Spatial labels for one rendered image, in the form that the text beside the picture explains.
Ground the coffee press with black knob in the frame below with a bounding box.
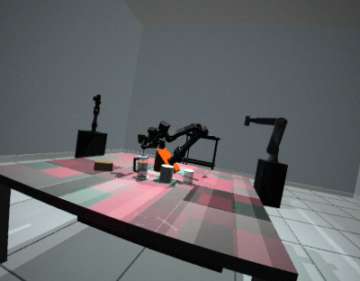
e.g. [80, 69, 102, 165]
[132, 145, 149, 180]

